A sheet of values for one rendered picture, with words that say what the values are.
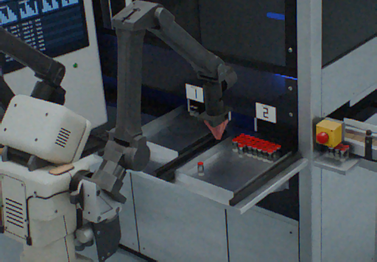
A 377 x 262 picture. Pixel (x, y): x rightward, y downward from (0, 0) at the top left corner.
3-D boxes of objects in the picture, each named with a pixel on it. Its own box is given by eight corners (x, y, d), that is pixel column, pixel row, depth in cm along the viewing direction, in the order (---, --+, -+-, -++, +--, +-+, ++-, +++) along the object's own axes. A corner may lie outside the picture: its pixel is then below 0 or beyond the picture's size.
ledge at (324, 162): (333, 150, 279) (333, 146, 278) (365, 159, 271) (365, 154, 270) (313, 165, 269) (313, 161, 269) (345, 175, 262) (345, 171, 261)
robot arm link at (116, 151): (99, 163, 203) (114, 168, 200) (116, 130, 206) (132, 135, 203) (115, 177, 210) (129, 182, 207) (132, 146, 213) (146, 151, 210)
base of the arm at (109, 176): (76, 179, 201) (109, 190, 194) (90, 153, 204) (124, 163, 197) (93, 193, 208) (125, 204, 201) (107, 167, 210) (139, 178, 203)
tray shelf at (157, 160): (177, 112, 318) (177, 108, 318) (320, 155, 276) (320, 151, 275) (93, 157, 286) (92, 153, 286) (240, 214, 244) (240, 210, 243)
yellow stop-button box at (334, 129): (326, 135, 269) (326, 116, 266) (344, 140, 264) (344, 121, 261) (315, 143, 264) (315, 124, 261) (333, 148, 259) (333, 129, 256)
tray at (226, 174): (234, 141, 286) (233, 133, 285) (291, 160, 271) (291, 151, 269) (174, 179, 264) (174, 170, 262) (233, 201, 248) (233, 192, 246)
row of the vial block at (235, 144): (235, 149, 281) (234, 137, 279) (275, 161, 270) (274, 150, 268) (231, 151, 279) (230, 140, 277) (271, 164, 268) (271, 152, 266)
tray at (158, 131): (185, 110, 315) (185, 103, 313) (235, 125, 299) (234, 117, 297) (127, 142, 292) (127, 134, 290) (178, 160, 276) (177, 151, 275)
